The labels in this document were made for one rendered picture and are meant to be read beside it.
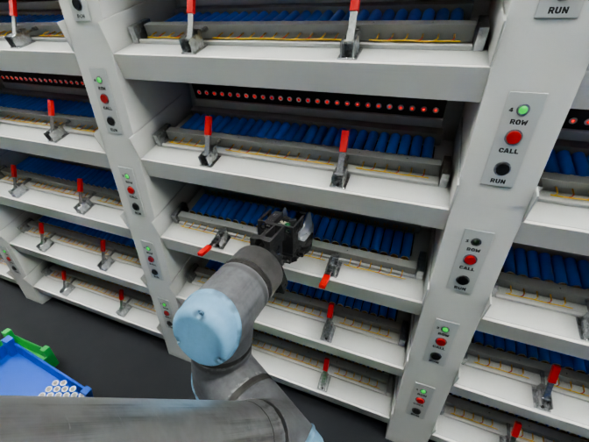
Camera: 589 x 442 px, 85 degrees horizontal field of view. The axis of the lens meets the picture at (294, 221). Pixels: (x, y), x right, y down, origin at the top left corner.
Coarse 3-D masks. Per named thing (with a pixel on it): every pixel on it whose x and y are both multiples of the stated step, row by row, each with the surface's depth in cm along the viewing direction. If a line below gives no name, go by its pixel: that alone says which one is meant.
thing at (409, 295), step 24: (192, 192) 86; (168, 216) 79; (168, 240) 78; (192, 240) 76; (240, 240) 75; (432, 240) 63; (288, 264) 69; (312, 264) 68; (336, 288) 66; (360, 288) 63; (384, 288) 62; (408, 288) 62
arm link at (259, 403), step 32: (256, 384) 44; (0, 416) 16; (32, 416) 17; (64, 416) 18; (96, 416) 20; (128, 416) 22; (160, 416) 24; (192, 416) 27; (224, 416) 30; (256, 416) 34; (288, 416) 40
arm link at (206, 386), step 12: (192, 360) 46; (240, 360) 45; (252, 360) 48; (192, 372) 48; (204, 372) 45; (216, 372) 44; (228, 372) 45; (240, 372) 45; (252, 372) 46; (264, 372) 47; (192, 384) 50; (204, 384) 46; (216, 384) 45; (228, 384) 44; (240, 384) 44; (204, 396) 46; (216, 396) 44; (228, 396) 43
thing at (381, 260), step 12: (180, 216) 79; (192, 216) 78; (204, 216) 78; (192, 228) 78; (216, 228) 77; (228, 228) 75; (240, 228) 74; (252, 228) 74; (312, 252) 69; (324, 252) 68; (348, 252) 66; (360, 252) 66; (348, 264) 66; (360, 264) 65; (372, 264) 66; (384, 264) 64; (396, 264) 63; (408, 264) 63; (396, 276) 63
